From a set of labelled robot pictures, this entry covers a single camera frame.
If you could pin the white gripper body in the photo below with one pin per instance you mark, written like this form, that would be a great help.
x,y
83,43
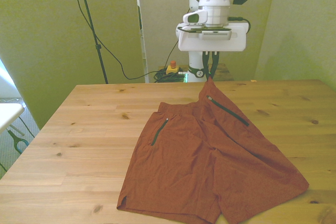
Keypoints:
x,y
189,44

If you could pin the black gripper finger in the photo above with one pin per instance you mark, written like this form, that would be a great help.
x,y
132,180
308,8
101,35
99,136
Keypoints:
x,y
205,62
215,62

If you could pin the rust orange shorts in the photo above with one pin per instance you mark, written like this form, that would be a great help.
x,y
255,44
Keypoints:
x,y
197,155

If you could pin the yellow emergency stop button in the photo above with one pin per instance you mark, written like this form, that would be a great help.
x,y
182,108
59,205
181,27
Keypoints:
x,y
173,69

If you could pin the black tripod stand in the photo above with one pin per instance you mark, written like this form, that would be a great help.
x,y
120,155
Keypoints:
x,y
90,22

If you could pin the white folding table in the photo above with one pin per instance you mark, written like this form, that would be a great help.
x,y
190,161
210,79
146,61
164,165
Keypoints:
x,y
9,113

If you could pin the black and blue tool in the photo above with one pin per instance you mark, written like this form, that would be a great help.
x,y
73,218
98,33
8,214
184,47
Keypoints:
x,y
13,136

